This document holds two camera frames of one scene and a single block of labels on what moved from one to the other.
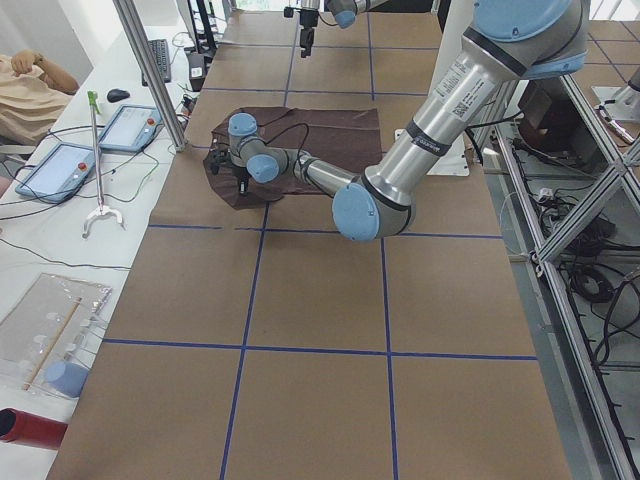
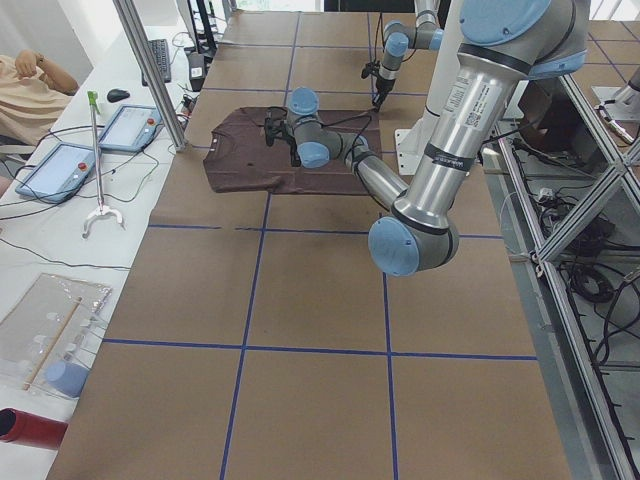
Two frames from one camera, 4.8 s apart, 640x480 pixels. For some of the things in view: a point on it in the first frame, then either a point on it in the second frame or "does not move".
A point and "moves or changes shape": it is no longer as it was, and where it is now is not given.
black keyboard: [161, 52] does not move
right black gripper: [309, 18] -> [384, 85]
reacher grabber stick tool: [102, 209] does not move
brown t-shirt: [345, 138] moves or changes shape
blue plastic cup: [67, 378] does not move
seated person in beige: [33, 95] does not move
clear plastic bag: [47, 337] does not move
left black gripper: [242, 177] -> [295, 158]
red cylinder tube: [22, 427] does not move
